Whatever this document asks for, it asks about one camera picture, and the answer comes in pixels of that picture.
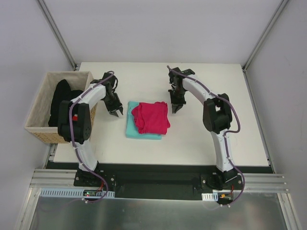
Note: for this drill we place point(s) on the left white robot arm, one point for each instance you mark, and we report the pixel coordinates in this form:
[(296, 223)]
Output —
[(75, 125)]

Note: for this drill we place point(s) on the teal t-shirt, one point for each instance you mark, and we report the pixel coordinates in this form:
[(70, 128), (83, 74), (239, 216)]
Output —
[(131, 130)]

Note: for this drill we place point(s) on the pink t-shirt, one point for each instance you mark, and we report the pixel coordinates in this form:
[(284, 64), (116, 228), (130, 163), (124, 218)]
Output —
[(151, 118)]

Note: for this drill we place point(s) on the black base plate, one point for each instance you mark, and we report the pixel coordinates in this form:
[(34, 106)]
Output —
[(173, 182)]

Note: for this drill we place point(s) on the left aluminium corner post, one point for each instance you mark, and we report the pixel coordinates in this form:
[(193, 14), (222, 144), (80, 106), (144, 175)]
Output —
[(57, 34)]

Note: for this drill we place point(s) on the right white cable duct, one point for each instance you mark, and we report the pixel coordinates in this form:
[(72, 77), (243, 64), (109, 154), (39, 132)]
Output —
[(210, 196)]

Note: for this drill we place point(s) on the white cable duct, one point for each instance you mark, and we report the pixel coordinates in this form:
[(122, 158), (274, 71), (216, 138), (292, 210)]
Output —
[(75, 193), (210, 196)]

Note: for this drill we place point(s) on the aluminium corner post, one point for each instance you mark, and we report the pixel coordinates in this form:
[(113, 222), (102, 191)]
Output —
[(57, 34), (265, 33)]

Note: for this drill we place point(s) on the wicker laundry basket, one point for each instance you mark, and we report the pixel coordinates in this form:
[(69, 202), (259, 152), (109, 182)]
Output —
[(42, 121)]

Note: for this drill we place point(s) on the left white cable duct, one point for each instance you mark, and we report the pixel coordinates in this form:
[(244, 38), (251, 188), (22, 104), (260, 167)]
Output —
[(75, 193)]

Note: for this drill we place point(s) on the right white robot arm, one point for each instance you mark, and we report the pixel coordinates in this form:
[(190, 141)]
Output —
[(217, 118)]

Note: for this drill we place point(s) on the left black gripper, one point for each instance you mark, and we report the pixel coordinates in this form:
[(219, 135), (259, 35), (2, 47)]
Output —
[(113, 105)]

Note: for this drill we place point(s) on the black garment in basket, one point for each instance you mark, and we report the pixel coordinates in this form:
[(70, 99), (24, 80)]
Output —
[(63, 92)]

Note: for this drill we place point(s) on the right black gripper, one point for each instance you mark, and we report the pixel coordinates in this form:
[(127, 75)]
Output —
[(178, 99)]

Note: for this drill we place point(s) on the right aluminium corner post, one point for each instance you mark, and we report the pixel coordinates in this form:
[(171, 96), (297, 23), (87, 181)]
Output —
[(265, 33)]

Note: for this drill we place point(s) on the aluminium rail frame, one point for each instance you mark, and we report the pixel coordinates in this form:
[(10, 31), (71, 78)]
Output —
[(254, 182)]

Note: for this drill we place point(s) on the red garment in basket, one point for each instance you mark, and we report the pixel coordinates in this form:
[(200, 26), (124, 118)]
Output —
[(75, 118)]

